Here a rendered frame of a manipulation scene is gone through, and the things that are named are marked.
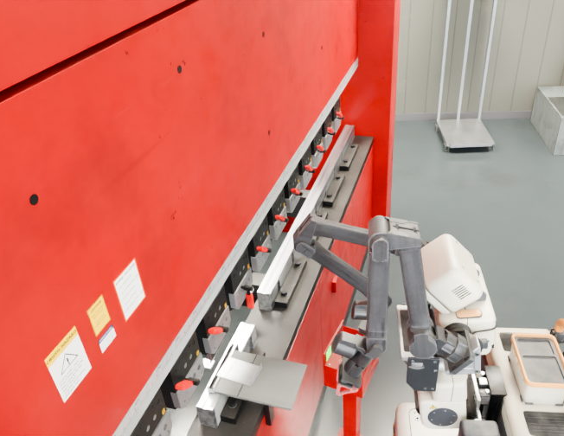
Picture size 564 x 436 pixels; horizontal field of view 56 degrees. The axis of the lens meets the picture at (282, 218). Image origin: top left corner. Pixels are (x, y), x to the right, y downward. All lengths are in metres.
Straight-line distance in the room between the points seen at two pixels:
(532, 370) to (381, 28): 2.10
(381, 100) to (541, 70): 2.91
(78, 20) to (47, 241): 0.37
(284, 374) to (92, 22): 1.24
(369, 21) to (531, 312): 2.02
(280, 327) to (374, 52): 1.89
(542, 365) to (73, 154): 1.66
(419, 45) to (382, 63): 2.39
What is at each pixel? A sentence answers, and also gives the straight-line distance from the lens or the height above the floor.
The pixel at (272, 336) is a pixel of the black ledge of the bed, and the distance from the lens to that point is 2.11.
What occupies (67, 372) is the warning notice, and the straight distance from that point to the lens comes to 1.08.
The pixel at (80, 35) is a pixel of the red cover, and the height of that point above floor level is 2.19.
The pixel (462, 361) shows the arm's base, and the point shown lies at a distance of 1.63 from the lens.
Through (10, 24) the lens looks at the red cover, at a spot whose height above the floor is 2.24.
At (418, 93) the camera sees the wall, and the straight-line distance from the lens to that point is 5.94.
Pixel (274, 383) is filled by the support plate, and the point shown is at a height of 1.00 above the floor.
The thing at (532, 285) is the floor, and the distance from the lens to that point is 3.85.
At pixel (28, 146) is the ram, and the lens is 0.92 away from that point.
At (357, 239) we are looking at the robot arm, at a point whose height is 1.30.
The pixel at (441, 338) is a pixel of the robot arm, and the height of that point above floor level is 1.26.
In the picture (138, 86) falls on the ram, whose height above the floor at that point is 2.04.
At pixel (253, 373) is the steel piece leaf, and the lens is 1.83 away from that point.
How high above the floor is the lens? 2.39
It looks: 33 degrees down
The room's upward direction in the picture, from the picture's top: 5 degrees counter-clockwise
